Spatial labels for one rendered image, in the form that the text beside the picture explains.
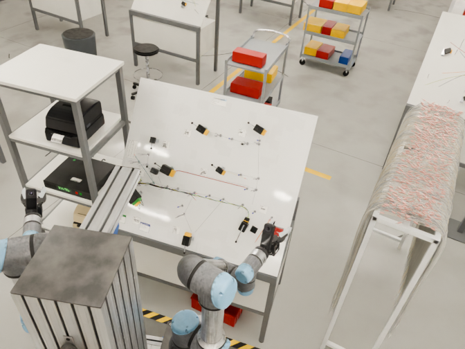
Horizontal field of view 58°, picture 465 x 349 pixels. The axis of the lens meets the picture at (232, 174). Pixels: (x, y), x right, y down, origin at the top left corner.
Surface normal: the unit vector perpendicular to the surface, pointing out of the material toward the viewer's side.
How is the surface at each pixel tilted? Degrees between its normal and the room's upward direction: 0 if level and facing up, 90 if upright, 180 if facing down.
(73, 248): 0
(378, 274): 0
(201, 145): 54
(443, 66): 50
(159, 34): 90
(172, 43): 90
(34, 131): 0
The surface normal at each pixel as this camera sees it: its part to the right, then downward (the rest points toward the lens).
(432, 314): 0.06, -0.77
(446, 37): -0.32, -0.07
